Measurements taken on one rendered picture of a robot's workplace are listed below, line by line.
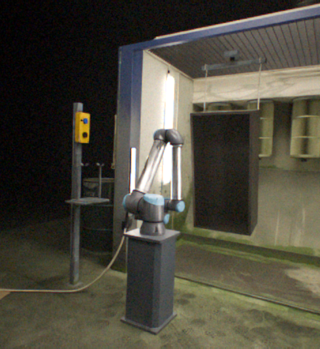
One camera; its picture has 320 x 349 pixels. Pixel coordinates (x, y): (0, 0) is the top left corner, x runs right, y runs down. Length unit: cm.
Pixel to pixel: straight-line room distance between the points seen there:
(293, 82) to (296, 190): 133
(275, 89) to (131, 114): 187
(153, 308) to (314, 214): 246
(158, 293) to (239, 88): 282
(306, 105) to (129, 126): 212
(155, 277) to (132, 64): 200
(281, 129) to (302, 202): 100
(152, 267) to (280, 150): 277
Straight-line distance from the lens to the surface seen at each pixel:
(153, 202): 205
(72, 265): 289
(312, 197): 408
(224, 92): 412
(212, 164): 330
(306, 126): 388
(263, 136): 397
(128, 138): 295
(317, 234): 388
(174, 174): 232
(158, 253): 203
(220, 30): 273
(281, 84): 397
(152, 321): 222
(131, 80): 304
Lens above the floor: 117
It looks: 3 degrees down
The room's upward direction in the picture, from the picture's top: 2 degrees clockwise
